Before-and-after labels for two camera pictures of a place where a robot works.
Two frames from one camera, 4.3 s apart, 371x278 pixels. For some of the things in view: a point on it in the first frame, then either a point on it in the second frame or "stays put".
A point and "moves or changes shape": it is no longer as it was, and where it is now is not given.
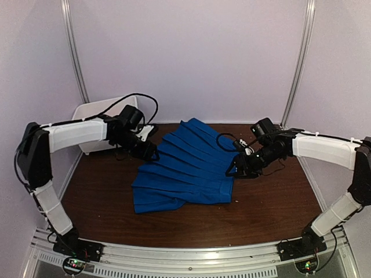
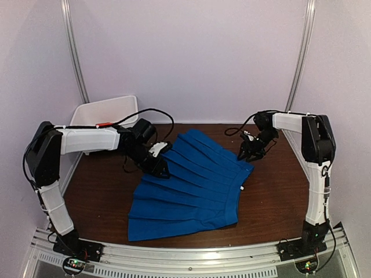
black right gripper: (249, 171) → (248, 147)
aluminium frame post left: (66, 19) stays put
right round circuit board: (306, 266) stays put
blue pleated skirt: (192, 167) moves or changes shape
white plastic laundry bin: (89, 109) stays put
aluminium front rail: (255, 261) stays put
